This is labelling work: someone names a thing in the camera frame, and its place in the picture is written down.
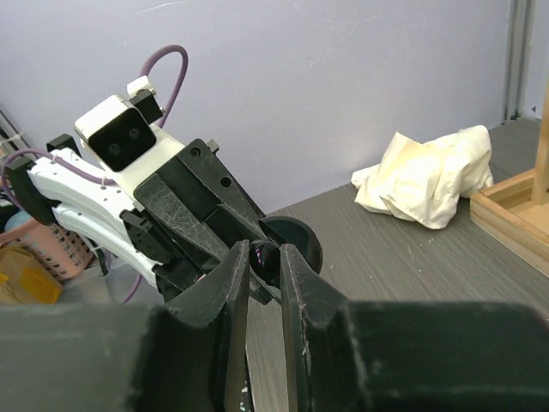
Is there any black earbud case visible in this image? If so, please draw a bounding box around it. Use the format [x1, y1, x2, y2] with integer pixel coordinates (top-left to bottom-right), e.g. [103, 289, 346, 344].
[250, 216, 323, 288]

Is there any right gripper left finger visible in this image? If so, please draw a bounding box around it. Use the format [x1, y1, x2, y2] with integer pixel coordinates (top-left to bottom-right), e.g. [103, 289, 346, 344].
[1, 241, 250, 411]

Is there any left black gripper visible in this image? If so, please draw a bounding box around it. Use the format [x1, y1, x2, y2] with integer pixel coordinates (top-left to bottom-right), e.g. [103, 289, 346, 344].
[132, 139, 266, 301]

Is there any pink plastic basket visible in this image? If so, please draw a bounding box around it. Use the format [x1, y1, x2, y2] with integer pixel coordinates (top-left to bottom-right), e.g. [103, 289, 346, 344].
[1, 218, 95, 281]

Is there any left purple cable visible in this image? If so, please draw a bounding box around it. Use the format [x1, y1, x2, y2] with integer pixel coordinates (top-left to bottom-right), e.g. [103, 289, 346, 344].
[0, 44, 190, 304]

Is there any wooden clothes rack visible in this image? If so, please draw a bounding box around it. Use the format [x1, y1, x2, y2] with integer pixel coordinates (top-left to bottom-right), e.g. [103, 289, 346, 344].
[469, 0, 549, 276]

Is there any brown cardboard box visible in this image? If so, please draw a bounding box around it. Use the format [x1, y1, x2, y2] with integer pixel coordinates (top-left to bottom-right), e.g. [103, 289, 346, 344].
[1, 247, 63, 305]

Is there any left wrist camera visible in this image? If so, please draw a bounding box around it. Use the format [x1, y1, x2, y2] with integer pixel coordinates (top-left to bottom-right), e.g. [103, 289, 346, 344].
[74, 76, 190, 190]

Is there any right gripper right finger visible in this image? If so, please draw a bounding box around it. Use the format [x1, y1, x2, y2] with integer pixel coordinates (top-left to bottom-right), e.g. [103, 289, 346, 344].
[280, 245, 548, 411]

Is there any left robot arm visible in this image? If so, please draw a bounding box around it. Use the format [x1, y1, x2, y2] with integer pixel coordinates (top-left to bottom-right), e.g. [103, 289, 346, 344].
[1, 135, 266, 300]

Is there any cream white cloth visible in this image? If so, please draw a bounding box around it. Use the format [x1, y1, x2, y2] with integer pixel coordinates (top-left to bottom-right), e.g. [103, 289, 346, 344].
[351, 125, 493, 230]

